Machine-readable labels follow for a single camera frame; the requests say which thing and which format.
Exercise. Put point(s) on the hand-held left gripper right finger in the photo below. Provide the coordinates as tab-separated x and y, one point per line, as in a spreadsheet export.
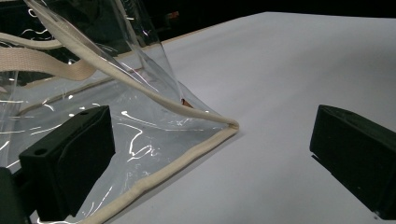
358	152

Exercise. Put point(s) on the clear plastic bag beige trim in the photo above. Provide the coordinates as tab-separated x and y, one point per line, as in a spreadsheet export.
149	127

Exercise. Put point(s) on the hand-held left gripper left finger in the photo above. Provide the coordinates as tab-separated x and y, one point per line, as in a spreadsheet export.
67	168

